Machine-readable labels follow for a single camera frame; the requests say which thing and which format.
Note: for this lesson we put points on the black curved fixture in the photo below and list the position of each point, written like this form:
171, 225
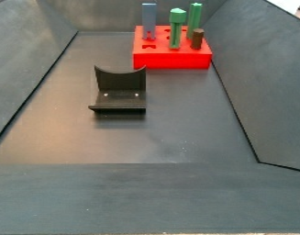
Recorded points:
120, 90

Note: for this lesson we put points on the red peg board base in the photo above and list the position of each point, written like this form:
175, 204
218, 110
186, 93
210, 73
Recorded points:
155, 55

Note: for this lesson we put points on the brown cylinder peg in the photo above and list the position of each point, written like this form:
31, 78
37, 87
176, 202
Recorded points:
196, 41

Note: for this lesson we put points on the green pentagon peg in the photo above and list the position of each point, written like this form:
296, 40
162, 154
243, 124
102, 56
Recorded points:
178, 17

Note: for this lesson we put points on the green star peg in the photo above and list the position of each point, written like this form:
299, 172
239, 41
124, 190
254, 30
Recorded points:
194, 18

